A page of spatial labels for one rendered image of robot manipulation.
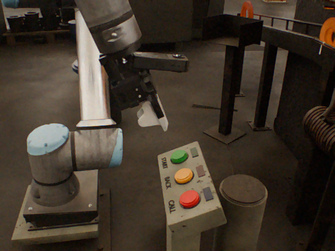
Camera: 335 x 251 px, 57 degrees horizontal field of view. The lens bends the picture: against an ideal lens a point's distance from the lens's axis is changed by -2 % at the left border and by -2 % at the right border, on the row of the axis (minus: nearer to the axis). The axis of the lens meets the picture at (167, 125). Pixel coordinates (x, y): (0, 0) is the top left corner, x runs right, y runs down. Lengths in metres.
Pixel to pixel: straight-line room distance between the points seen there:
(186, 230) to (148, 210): 0.85
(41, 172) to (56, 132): 0.15
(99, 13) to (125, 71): 0.13
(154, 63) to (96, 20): 0.14
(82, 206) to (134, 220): 0.29
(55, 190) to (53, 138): 0.21
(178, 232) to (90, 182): 0.77
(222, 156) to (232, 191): 1.05
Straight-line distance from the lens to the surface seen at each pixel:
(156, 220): 1.45
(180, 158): 0.75
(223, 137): 2.01
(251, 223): 0.83
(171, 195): 0.68
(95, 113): 1.17
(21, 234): 1.34
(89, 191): 1.32
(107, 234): 1.38
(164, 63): 0.63
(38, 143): 1.15
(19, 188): 1.76
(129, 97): 0.64
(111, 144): 1.16
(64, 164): 1.17
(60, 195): 1.26
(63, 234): 1.29
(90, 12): 0.59
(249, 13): 2.40
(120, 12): 0.59
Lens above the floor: 1.04
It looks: 29 degrees down
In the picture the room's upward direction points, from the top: straight up
